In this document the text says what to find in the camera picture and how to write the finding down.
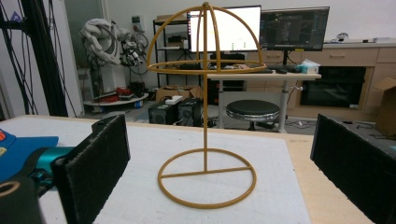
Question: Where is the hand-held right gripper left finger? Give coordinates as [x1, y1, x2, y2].
[50, 113, 132, 224]

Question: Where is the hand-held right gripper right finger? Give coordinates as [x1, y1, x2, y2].
[310, 113, 396, 224]

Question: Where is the tall cardboard box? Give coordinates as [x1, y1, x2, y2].
[373, 77, 396, 137]

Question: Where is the black built-in oven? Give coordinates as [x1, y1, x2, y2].
[299, 65, 367, 109]

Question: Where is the black computer tower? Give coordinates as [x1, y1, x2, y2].
[177, 97, 204, 128]
[148, 102, 179, 126]

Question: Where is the white table mat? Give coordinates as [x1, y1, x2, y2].
[0, 116, 313, 224]

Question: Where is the open cardboard box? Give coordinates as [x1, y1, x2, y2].
[155, 85, 203, 103]

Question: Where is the tissue box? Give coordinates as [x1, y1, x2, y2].
[295, 58, 321, 75]

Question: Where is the light wooden cabinet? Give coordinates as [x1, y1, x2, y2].
[247, 42, 396, 123]

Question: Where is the black round stool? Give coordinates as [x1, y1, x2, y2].
[225, 99, 281, 132]

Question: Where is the light wooden desk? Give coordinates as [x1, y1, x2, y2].
[206, 70, 322, 134]

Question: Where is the black keyboard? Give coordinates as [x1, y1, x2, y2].
[248, 66, 275, 75]

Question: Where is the black metal shelf rack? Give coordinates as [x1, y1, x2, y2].
[152, 16, 204, 89]

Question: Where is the dark computer monitor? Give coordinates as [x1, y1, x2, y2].
[260, 6, 331, 52]

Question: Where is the bright computer monitor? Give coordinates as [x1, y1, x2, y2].
[186, 5, 262, 54]

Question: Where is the black stand with cables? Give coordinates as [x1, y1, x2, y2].
[0, 0, 78, 118]

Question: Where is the gold wire hat stand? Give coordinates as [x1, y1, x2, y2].
[146, 1, 268, 210]

